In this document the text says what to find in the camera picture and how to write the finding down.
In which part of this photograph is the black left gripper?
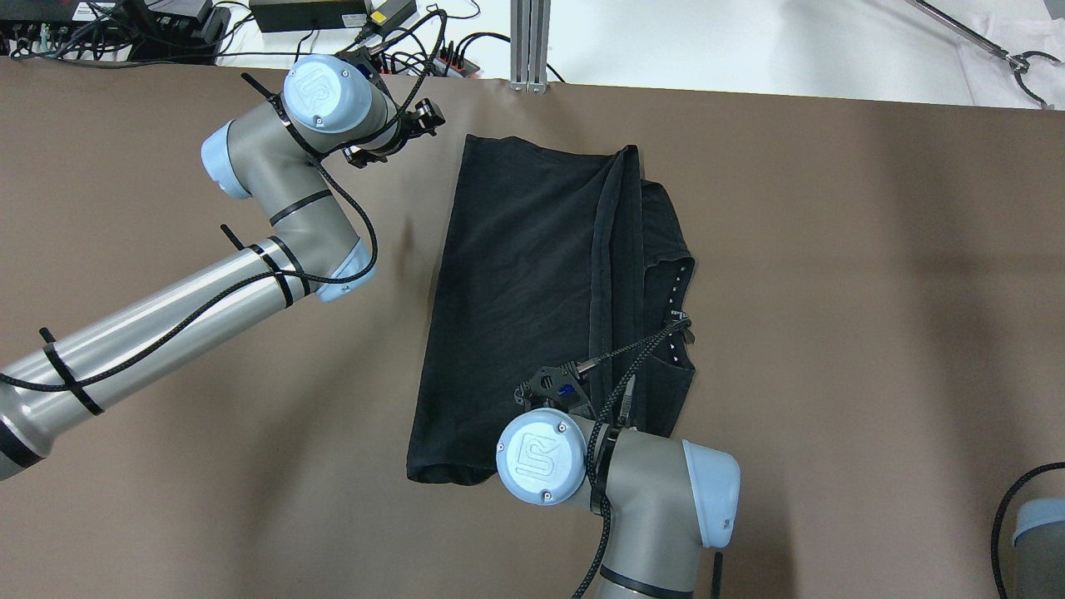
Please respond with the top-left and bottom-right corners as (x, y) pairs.
(341, 98), (446, 168)

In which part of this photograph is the black printed t-shirt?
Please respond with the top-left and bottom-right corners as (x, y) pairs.
(406, 136), (697, 486)

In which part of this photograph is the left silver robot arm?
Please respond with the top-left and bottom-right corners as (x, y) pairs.
(1, 54), (445, 480)

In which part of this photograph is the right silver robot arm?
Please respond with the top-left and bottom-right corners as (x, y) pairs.
(495, 408), (741, 598)

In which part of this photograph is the black power adapter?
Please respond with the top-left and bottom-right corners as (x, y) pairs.
(248, 1), (370, 33)

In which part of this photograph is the black electronics box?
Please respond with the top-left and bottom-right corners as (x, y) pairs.
(117, 1), (232, 65)

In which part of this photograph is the metal grabber tool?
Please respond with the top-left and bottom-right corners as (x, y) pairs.
(906, 1), (1063, 110)

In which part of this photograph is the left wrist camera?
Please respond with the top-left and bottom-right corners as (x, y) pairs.
(335, 47), (386, 87)

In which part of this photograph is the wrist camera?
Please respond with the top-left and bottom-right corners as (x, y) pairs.
(335, 47), (386, 87)
(513, 360), (596, 418)

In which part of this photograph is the aluminium post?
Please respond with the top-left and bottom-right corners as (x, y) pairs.
(509, 0), (551, 94)

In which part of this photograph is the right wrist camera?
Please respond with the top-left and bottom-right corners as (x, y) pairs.
(513, 360), (596, 418)

